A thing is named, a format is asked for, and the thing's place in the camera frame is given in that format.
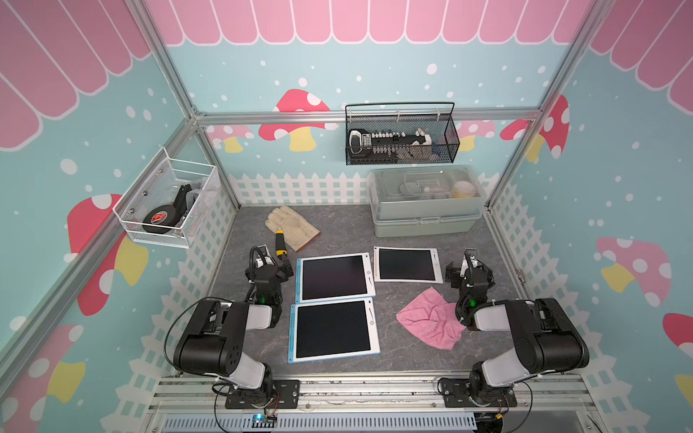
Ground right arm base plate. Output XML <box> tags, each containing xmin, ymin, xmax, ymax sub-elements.
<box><xmin>437</xmin><ymin>377</ymin><xmax>517</xmax><ymax>410</ymax></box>

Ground beige work glove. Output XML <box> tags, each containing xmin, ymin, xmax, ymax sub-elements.
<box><xmin>265</xmin><ymin>206</ymin><xmax>321</xmax><ymax>253</ymax></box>

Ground green plastic storage box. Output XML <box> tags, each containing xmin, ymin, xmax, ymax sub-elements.
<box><xmin>368</xmin><ymin>166</ymin><xmax>487</xmax><ymax>238</ymax></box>

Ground white drawing tablet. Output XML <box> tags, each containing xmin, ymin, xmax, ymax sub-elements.
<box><xmin>374</xmin><ymin>246</ymin><xmax>443</xmax><ymax>283</ymax></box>

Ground blue front drawing tablet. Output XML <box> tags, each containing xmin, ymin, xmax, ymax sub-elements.
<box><xmin>288</xmin><ymin>297</ymin><xmax>381</xmax><ymax>364</ymax></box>

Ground blue drawing tablet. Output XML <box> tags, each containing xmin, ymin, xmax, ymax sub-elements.
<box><xmin>295</xmin><ymin>253</ymin><xmax>375</xmax><ymax>303</ymax></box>
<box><xmin>288</xmin><ymin>297</ymin><xmax>381</xmax><ymax>364</ymax></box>

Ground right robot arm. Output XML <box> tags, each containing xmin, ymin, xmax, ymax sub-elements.
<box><xmin>438</xmin><ymin>248</ymin><xmax>589</xmax><ymax>411</ymax></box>

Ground black wire mesh basket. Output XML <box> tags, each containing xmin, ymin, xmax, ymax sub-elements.
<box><xmin>344</xmin><ymin>102</ymin><xmax>460</xmax><ymax>165</ymax></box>

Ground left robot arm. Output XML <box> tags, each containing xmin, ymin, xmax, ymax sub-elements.
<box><xmin>164</xmin><ymin>233</ymin><xmax>293</xmax><ymax>409</ymax></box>

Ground black tape roll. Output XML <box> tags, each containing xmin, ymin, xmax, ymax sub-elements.
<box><xmin>142</xmin><ymin>204</ymin><xmax>180</xmax><ymax>235</ymax></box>

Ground small green circuit board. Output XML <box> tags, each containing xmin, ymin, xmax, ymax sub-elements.
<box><xmin>252</xmin><ymin>414</ymin><xmax>277</xmax><ymax>429</ymax></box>

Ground pink cleaning cloth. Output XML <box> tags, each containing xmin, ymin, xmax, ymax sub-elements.
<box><xmin>396</xmin><ymin>287</ymin><xmax>466</xmax><ymax>350</ymax></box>

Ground clear wall bin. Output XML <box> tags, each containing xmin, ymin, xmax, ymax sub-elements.
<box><xmin>113</xmin><ymin>149</ymin><xmax>220</xmax><ymax>249</ymax></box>

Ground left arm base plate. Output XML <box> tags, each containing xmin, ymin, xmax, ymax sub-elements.
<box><xmin>225</xmin><ymin>380</ymin><xmax>301</xmax><ymax>410</ymax></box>

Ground white items in basket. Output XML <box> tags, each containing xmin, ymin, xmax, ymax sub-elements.
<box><xmin>346</xmin><ymin>129</ymin><xmax>433</xmax><ymax>159</ymax></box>

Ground blue rear drawing tablet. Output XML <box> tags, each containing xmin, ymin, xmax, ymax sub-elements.
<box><xmin>295</xmin><ymin>253</ymin><xmax>375</xmax><ymax>303</ymax></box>

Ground yellow black utility knife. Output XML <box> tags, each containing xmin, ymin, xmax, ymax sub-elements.
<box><xmin>275</xmin><ymin>230</ymin><xmax>288</xmax><ymax>261</ymax></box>

